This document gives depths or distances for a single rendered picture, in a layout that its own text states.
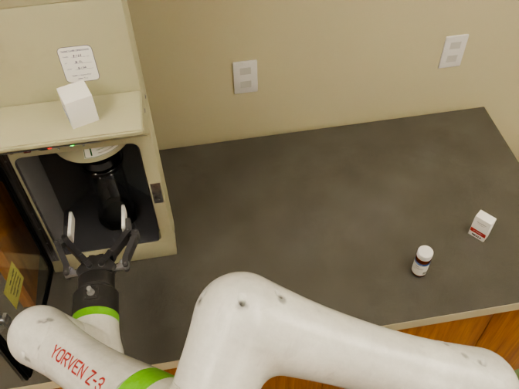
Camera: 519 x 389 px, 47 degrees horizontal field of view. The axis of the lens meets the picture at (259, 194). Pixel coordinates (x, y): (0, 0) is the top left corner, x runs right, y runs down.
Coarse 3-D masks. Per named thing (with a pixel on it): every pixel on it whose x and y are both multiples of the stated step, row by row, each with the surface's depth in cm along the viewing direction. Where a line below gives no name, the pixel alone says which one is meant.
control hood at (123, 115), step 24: (96, 96) 113; (120, 96) 113; (0, 120) 109; (24, 120) 109; (48, 120) 109; (120, 120) 109; (144, 120) 112; (0, 144) 105; (24, 144) 105; (48, 144) 106
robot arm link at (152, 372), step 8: (152, 368) 83; (136, 376) 81; (144, 376) 80; (152, 376) 80; (160, 376) 80; (168, 376) 81; (128, 384) 80; (136, 384) 79; (144, 384) 78; (152, 384) 78; (160, 384) 78; (168, 384) 78
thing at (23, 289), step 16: (0, 192) 120; (0, 208) 119; (16, 208) 128; (0, 224) 119; (16, 224) 127; (0, 240) 119; (16, 240) 127; (32, 240) 136; (0, 256) 119; (16, 256) 127; (32, 256) 136; (0, 272) 118; (16, 272) 126; (32, 272) 136; (48, 272) 146; (0, 288) 118; (16, 288) 126; (32, 288) 135; (0, 304) 118; (16, 304) 126; (32, 304) 135; (0, 352) 118
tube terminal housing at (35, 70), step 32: (96, 0) 99; (0, 32) 100; (32, 32) 101; (64, 32) 102; (96, 32) 103; (128, 32) 104; (0, 64) 105; (32, 64) 106; (128, 64) 109; (0, 96) 110; (32, 96) 111; (160, 160) 143; (160, 224) 147; (160, 256) 157
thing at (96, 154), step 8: (120, 144) 131; (64, 152) 128; (72, 152) 127; (80, 152) 127; (88, 152) 127; (96, 152) 128; (104, 152) 128; (112, 152) 129; (72, 160) 128; (80, 160) 128; (88, 160) 128; (96, 160) 128
